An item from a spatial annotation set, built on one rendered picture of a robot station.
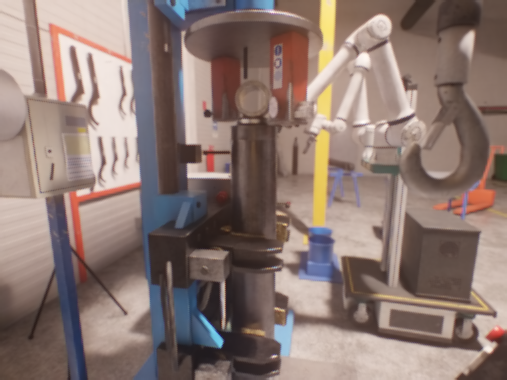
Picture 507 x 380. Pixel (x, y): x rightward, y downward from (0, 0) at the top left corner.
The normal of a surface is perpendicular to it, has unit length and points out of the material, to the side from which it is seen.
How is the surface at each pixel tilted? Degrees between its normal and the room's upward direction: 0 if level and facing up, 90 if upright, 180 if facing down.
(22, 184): 90
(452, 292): 90
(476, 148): 90
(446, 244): 90
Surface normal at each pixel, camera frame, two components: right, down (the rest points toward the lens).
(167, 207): -0.21, 0.18
